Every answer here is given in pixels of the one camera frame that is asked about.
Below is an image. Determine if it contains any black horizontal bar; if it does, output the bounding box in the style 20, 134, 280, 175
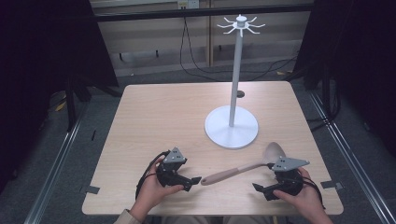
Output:
92, 3, 315, 23

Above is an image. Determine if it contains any black curtain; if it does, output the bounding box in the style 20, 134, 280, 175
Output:
0, 0, 120, 194
292, 0, 396, 150

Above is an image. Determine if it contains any right hand-held gripper black cable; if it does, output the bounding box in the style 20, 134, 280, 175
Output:
297, 167, 327, 210

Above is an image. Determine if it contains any metal floor rail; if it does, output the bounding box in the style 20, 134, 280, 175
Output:
23, 101, 92, 224
307, 91, 396, 224

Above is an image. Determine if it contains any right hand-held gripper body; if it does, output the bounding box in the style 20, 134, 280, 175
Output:
262, 157, 311, 198

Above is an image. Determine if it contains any beige spoon with pink handle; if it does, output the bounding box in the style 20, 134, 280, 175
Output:
200, 142, 287, 187

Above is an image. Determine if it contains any black metal stand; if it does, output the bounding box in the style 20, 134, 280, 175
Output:
64, 73, 124, 133

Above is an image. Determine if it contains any left hand-held gripper black cable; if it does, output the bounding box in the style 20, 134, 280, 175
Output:
134, 150, 172, 201

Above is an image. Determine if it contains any person's left hand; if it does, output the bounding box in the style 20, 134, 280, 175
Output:
135, 156, 185, 217

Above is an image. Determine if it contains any black wall cable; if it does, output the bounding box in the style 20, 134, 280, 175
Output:
178, 16, 298, 82

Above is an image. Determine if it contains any white power outlet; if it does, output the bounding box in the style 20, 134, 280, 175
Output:
177, 0, 201, 10

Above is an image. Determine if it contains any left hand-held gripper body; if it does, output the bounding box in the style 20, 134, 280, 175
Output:
155, 147, 189, 188

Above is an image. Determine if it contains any person's right hand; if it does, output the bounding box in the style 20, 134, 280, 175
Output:
273, 167, 325, 217

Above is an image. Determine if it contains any hand-held gripper black cable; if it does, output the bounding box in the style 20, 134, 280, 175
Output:
134, 150, 172, 201
297, 167, 327, 210

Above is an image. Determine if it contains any white hook stand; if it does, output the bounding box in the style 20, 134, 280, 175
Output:
204, 13, 266, 150

